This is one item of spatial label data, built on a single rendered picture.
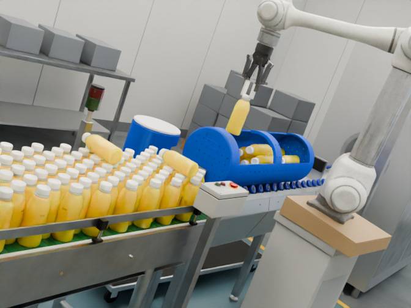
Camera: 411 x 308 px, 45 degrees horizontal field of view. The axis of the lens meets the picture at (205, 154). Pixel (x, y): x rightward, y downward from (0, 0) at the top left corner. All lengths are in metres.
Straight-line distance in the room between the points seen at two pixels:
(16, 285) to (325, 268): 1.22
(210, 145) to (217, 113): 4.05
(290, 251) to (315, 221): 0.19
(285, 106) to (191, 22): 1.64
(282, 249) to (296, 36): 6.29
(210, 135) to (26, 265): 1.09
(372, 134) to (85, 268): 1.13
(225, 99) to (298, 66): 2.21
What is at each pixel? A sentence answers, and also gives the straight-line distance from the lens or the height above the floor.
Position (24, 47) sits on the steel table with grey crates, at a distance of 4.62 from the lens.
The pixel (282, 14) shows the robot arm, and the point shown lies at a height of 1.78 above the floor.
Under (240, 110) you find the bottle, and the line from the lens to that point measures 2.17.
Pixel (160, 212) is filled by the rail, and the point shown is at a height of 0.97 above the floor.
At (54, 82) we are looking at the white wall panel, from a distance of 5.74.
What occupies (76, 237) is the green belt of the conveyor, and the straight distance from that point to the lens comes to 1.65.
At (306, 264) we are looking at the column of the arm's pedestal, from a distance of 2.20.
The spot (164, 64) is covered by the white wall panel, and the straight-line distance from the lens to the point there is 6.53.
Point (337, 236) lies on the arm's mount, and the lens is 2.09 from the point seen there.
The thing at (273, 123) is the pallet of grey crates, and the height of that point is 0.85.
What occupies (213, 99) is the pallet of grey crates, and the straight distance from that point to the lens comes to 6.38.
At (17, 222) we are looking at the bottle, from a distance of 1.50.
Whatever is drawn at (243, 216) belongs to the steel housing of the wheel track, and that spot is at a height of 0.83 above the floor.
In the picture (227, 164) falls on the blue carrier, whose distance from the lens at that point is 2.20.
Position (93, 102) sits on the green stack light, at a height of 1.19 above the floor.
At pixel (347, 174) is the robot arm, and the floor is 1.31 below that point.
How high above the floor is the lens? 1.65
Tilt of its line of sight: 14 degrees down
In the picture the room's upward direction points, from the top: 20 degrees clockwise
